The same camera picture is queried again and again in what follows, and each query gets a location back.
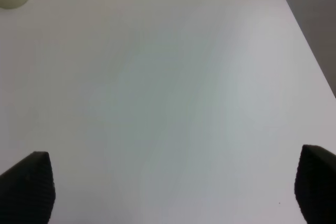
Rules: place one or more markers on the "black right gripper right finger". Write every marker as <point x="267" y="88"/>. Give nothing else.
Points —
<point x="315" y="184"/>

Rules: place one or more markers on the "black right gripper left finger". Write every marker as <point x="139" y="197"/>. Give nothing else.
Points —
<point x="28" y="190"/>

